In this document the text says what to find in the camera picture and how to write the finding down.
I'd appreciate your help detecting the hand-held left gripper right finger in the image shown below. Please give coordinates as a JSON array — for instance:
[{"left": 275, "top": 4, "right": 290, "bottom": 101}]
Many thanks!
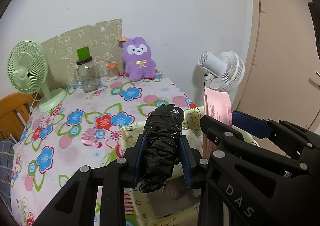
[{"left": 179, "top": 135, "right": 210, "bottom": 190}]

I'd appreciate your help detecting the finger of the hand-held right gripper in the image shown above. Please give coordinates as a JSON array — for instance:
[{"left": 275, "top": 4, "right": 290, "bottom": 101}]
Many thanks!
[
  {"left": 231, "top": 111, "right": 313, "bottom": 151},
  {"left": 200, "top": 115, "right": 244, "bottom": 153}
]

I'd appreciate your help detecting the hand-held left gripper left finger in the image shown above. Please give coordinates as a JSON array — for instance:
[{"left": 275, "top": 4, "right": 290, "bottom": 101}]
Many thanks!
[{"left": 32, "top": 133, "right": 148, "bottom": 226}]

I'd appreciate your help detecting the yellow cartoon fabric storage box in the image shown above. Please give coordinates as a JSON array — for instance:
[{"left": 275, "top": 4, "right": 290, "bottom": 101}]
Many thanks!
[{"left": 119, "top": 105, "right": 260, "bottom": 226}]

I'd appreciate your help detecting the black plastic bag roll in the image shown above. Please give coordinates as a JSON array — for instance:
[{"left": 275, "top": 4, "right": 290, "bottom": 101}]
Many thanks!
[{"left": 139, "top": 103, "right": 185, "bottom": 193}]

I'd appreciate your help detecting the pink packet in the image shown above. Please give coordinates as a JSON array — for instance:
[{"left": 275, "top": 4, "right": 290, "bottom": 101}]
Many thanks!
[{"left": 204, "top": 87, "right": 233, "bottom": 158}]

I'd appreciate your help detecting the white standing fan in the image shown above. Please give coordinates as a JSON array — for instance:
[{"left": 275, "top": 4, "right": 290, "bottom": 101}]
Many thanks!
[{"left": 198, "top": 51, "right": 245, "bottom": 93}]

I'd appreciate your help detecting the floral tablecloth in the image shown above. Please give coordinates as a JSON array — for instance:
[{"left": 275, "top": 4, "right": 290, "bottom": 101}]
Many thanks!
[{"left": 10, "top": 71, "right": 198, "bottom": 226}]

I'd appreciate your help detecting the beige door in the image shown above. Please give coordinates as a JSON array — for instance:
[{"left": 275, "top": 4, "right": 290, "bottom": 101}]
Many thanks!
[{"left": 232, "top": 0, "right": 320, "bottom": 131}]

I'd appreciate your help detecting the small jar with orange lid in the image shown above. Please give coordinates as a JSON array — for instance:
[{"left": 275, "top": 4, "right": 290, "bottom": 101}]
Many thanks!
[{"left": 106, "top": 62, "right": 118, "bottom": 80}]

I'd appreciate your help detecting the purple plush toy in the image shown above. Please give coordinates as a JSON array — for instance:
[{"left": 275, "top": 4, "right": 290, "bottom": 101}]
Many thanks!
[{"left": 117, "top": 36, "right": 157, "bottom": 82}]

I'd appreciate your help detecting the glass jar with green lid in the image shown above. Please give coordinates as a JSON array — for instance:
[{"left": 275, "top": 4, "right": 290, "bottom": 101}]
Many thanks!
[{"left": 74, "top": 46, "right": 101, "bottom": 93}]

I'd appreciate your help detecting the grey plaid bedding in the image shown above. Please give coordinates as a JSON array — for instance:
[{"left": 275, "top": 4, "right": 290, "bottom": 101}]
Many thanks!
[{"left": 0, "top": 138, "right": 17, "bottom": 214}]

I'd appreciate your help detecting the green patterned board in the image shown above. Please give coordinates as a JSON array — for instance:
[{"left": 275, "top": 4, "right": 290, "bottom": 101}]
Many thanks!
[{"left": 40, "top": 19, "right": 123, "bottom": 89}]

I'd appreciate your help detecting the green desk fan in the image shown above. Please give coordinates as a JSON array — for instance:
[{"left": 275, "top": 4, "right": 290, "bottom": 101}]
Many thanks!
[{"left": 7, "top": 40, "right": 67, "bottom": 113}]

